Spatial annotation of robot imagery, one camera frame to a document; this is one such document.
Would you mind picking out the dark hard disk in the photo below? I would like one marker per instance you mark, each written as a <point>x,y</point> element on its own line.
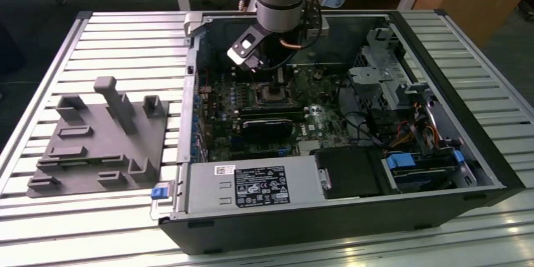
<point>421,176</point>

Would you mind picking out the blue plastic clip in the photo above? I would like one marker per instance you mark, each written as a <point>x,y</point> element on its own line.
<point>458,158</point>

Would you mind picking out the black RAM stick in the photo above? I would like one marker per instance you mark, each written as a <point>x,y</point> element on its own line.
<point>272,111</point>
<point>276,117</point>

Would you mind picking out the grey parts rack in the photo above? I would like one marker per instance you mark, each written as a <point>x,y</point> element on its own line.
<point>97,142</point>

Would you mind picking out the blue disk carrier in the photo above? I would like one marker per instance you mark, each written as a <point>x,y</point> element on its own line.
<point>401,162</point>

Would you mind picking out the green motherboard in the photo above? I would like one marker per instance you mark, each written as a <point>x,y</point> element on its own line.
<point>330,123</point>

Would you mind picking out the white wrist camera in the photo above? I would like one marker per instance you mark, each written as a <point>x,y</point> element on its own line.
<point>244,45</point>

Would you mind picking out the black CPU socket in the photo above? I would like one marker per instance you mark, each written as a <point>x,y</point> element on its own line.
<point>261,98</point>

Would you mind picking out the metal drive cage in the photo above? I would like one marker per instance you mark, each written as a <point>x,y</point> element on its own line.
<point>372,74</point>

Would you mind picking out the black graphics card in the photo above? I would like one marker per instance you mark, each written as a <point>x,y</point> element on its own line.
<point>268,131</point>

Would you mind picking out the silver square CPU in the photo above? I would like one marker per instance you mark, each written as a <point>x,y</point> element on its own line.
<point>277,95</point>

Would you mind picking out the silver chipset heat sink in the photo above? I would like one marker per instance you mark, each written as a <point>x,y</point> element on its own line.
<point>310,147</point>

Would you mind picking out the blue case latch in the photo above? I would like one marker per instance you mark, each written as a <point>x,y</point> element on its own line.
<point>158,193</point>

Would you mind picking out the black drive bay box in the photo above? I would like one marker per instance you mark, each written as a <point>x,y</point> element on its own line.
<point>350,173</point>

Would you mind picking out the black open PC case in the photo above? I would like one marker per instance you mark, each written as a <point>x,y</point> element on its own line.
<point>292,232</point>

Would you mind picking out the grey power supply unit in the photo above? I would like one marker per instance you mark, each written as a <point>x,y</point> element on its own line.
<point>209,192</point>

